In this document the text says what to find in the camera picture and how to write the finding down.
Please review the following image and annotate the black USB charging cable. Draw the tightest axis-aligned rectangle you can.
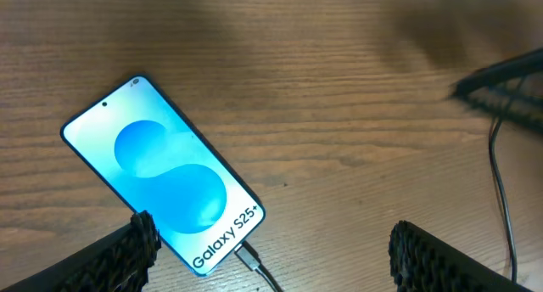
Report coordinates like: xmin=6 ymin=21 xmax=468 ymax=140
xmin=232 ymin=117 xmax=519 ymax=292

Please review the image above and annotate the blue Samsung Galaxy smartphone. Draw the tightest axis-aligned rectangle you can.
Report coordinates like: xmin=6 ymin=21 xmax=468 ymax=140
xmin=60 ymin=76 xmax=266 ymax=277

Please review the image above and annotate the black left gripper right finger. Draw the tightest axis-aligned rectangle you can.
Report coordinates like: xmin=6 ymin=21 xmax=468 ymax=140
xmin=388 ymin=221 xmax=530 ymax=292

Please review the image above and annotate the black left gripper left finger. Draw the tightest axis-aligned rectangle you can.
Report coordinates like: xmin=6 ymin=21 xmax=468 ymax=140
xmin=6 ymin=211 xmax=161 ymax=292

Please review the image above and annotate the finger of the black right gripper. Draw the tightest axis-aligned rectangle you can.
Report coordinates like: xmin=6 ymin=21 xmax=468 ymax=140
xmin=451 ymin=48 xmax=542 ymax=133

